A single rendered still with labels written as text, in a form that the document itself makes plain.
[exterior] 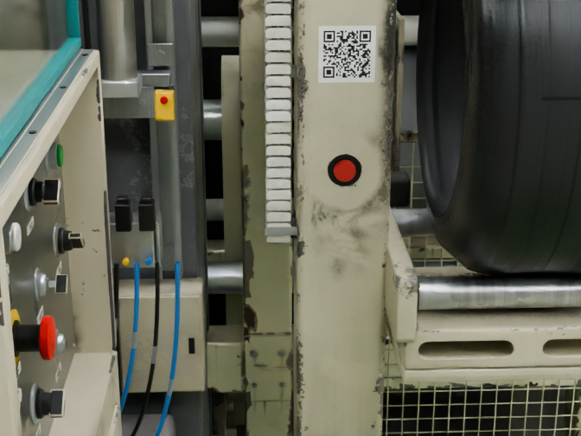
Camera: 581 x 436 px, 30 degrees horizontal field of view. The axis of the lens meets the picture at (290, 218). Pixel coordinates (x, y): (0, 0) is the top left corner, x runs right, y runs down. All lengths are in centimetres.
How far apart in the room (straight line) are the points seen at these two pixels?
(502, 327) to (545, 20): 43
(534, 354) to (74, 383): 62
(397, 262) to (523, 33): 36
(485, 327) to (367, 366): 20
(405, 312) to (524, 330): 17
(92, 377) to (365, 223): 45
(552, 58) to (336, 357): 56
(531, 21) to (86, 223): 57
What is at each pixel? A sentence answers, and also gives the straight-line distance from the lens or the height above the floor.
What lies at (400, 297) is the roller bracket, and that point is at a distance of 143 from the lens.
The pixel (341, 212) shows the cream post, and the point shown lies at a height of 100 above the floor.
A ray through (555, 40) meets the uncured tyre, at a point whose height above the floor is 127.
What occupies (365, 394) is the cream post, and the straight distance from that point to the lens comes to 162.
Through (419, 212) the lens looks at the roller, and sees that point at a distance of 175.
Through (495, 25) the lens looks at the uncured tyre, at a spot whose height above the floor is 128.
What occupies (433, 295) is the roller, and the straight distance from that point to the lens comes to 148.
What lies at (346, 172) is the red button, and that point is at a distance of 148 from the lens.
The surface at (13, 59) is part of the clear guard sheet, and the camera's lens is 92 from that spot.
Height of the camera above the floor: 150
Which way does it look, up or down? 20 degrees down
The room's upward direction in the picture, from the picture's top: straight up
